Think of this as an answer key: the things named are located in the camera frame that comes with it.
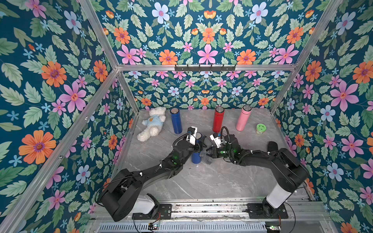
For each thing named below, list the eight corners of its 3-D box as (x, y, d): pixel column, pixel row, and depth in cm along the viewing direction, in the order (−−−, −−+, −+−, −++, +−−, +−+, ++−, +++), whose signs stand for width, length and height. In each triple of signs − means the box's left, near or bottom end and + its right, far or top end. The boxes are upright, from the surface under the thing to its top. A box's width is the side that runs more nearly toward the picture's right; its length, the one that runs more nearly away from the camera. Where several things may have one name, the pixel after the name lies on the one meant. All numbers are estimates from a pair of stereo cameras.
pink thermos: (236, 131, 108) (243, 112, 92) (235, 124, 112) (241, 105, 96) (245, 131, 108) (253, 111, 92) (243, 124, 112) (250, 105, 96)
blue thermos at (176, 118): (173, 134, 106) (169, 115, 90) (174, 126, 111) (170, 107, 95) (182, 134, 106) (179, 115, 90) (182, 126, 111) (180, 107, 95)
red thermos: (213, 133, 108) (215, 112, 91) (212, 127, 111) (215, 106, 94) (221, 133, 108) (225, 112, 91) (220, 127, 111) (224, 106, 94)
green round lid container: (256, 134, 108) (258, 130, 103) (253, 128, 112) (256, 123, 107) (264, 134, 108) (267, 130, 103) (262, 128, 112) (264, 123, 107)
